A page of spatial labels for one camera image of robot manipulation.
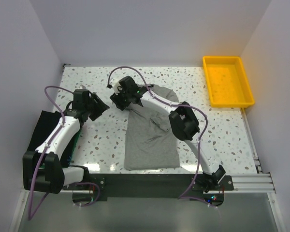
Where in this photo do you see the grey t shirt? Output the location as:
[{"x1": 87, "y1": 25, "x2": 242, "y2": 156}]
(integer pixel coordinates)
[{"x1": 123, "y1": 84, "x2": 181, "y2": 171}]

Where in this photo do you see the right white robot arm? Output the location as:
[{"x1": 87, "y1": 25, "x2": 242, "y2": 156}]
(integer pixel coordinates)
[{"x1": 107, "y1": 76, "x2": 226, "y2": 190}]

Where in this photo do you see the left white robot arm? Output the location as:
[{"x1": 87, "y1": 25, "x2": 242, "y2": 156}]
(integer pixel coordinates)
[{"x1": 22, "y1": 89, "x2": 109, "y2": 194}]

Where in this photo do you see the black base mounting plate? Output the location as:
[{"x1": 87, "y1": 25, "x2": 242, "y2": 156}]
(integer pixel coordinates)
[{"x1": 62, "y1": 173, "x2": 234, "y2": 203}]

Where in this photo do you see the yellow plastic bin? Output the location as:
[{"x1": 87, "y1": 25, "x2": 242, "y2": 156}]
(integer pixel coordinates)
[{"x1": 203, "y1": 56, "x2": 255, "y2": 108}]

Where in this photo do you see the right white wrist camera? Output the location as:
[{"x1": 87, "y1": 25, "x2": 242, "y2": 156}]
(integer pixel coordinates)
[{"x1": 107, "y1": 80, "x2": 122, "y2": 94}]

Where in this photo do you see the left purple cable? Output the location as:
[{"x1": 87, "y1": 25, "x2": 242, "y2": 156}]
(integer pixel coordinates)
[{"x1": 28, "y1": 86, "x2": 101, "y2": 221}]

